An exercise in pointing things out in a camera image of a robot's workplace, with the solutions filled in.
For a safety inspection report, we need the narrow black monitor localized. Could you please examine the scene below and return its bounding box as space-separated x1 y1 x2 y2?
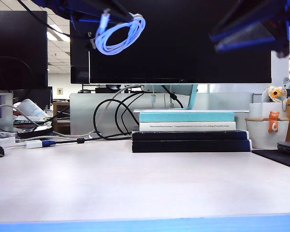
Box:
70 20 90 84

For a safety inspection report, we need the small black monitor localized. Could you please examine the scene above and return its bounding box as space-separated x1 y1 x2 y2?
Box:
12 87 53 111

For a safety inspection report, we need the frosted desk partition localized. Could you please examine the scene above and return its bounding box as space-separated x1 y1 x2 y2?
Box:
69 93 254 136

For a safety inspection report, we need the thick black book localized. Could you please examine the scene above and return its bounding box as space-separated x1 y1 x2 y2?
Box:
131 139 252 153

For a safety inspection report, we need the white adapter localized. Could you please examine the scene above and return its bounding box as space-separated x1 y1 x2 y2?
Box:
25 139 43 149

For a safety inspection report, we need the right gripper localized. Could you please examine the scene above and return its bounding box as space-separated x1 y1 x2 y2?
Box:
209 0 290 58

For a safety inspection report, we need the sunflower plush toy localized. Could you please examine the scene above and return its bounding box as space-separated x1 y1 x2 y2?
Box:
261 86 288 113

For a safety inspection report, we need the thin black book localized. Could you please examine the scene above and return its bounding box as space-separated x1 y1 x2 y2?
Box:
131 130 249 141

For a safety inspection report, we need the blue plug black cable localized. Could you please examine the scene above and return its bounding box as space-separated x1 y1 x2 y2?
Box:
41 135 133 147

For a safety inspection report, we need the white pot wooden rim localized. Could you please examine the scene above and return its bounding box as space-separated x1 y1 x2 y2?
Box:
245 117 290 150

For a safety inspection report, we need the white partition panel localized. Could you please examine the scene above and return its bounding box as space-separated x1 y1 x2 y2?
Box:
271 49 290 94

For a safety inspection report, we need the white charging cable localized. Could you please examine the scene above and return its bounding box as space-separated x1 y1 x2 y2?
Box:
90 8 146 56

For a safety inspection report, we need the black AOC monitor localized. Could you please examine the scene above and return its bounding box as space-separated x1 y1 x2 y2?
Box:
88 0 273 84

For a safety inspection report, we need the black looped cable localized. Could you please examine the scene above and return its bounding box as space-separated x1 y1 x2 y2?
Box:
93 93 145 140
114 93 145 135

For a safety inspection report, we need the white hanging cable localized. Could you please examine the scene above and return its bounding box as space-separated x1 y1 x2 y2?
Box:
150 84 157 109

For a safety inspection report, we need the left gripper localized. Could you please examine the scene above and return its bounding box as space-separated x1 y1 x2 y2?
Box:
32 0 135 24

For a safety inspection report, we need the purple box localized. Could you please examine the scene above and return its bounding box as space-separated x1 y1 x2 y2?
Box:
0 93 13 132

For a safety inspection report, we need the white square container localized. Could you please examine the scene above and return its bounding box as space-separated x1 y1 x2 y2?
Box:
248 102 289 119

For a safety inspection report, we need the grey monitor cable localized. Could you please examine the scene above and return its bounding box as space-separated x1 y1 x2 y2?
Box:
52 84 142 139

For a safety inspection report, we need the wooden cabinet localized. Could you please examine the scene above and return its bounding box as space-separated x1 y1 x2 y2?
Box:
52 101 71 135

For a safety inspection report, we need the white bottle blue print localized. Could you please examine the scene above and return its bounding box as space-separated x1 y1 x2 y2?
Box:
15 98 49 119

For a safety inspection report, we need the large black monitor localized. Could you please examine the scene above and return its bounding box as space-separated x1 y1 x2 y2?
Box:
0 10 48 90

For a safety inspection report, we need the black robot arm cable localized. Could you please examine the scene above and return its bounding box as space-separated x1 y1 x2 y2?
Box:
16 0 93 40

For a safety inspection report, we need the orange cat figurine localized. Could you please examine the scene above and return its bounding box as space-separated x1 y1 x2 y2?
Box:
267 111 280 133

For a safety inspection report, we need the white card box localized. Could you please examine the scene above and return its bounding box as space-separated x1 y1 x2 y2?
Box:
0 135 16 151

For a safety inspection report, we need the black mouse pad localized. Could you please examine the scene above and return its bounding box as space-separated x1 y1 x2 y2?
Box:
252 149 290 171

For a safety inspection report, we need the black flat pouch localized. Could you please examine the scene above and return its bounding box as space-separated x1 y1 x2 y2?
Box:
17 125 54 139

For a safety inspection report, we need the teal book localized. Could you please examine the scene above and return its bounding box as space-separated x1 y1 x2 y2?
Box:
139 111 235 123

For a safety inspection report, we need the grey looped cable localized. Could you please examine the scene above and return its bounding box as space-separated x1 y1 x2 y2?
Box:
0 104 47 129

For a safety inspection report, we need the white book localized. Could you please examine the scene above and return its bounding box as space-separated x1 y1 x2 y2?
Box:
139 121 236 132

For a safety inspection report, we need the black cable with ferrite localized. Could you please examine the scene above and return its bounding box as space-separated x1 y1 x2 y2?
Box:
160 84 184 109

